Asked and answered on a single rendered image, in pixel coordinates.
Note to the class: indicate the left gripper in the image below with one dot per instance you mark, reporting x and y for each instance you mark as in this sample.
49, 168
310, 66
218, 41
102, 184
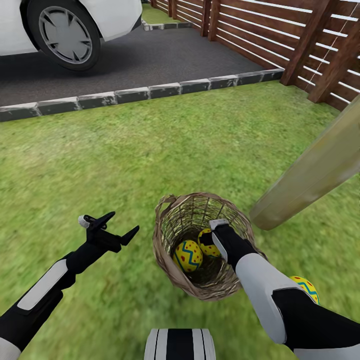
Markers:
99, 241

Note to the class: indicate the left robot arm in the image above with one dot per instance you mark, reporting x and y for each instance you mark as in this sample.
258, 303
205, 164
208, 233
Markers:
20, 323

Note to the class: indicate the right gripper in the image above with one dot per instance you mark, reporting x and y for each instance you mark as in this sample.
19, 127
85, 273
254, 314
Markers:
206, 239

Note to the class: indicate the easter egg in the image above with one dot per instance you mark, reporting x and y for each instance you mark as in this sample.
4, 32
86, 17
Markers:
307, 286
211, 250
188, 255

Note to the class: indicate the wicker basket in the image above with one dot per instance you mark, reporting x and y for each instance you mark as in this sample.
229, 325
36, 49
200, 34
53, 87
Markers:
223, 282

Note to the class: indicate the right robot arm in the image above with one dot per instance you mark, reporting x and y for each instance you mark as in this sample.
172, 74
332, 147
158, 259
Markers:
288, 314

